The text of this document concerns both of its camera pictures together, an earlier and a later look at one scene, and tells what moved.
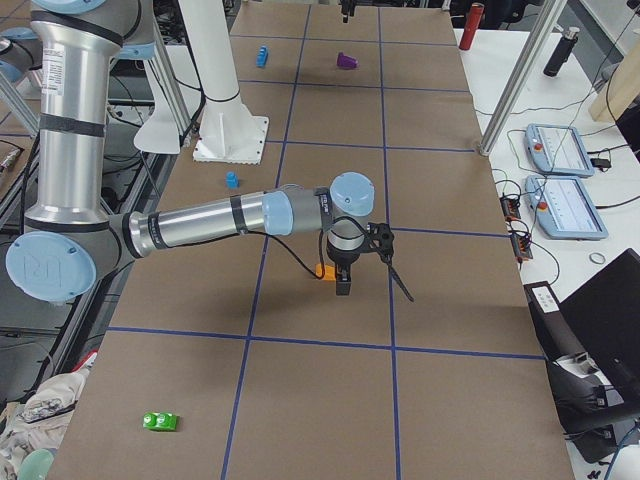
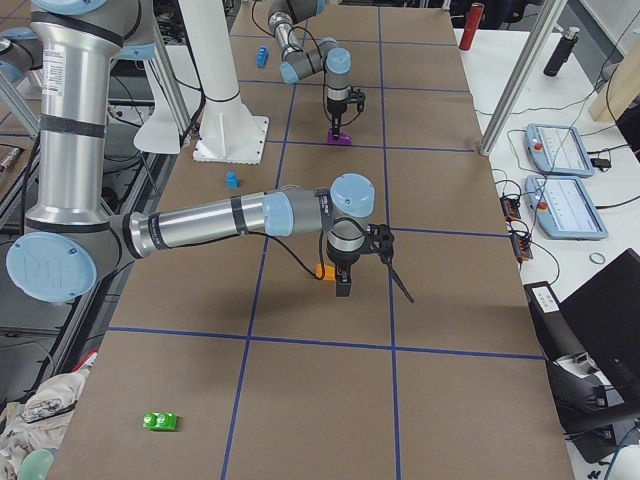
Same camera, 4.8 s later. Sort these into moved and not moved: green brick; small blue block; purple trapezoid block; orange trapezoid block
Moved: purple trapezoid block
Not moved: orange trapezoid block; green brick; small blue block
